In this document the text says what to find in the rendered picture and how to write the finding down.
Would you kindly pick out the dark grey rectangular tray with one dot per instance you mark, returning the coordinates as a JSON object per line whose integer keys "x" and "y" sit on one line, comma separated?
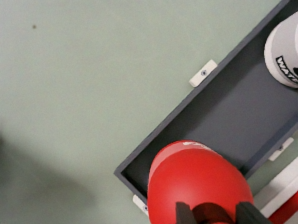
{"x": 240, "y": 111}

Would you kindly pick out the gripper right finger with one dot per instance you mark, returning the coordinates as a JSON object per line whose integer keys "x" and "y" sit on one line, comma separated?
{"x": 247, "y": 213}

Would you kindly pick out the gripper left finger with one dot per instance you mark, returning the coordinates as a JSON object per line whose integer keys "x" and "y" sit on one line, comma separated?
{"x": 184, "y": 214}

